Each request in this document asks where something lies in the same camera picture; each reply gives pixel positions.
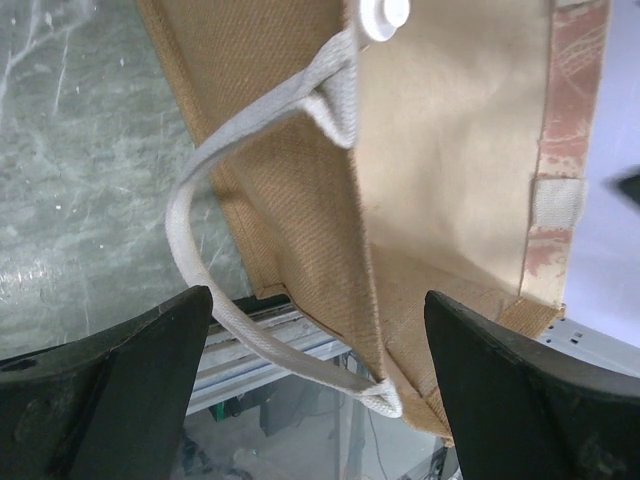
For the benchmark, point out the aluminium mounting rail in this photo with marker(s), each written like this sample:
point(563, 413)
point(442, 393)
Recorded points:
point(228, 369)

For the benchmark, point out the brown canvas tote bag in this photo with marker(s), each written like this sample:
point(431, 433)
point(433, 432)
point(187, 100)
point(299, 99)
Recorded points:
point(356, 178)

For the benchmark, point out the white jug black cap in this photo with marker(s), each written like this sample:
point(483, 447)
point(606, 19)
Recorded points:
point(378, 20)

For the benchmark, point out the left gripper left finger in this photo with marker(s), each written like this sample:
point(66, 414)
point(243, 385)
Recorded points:
point(109, 406)

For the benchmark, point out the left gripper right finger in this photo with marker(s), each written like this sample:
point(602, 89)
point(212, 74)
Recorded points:
point(518, 409)

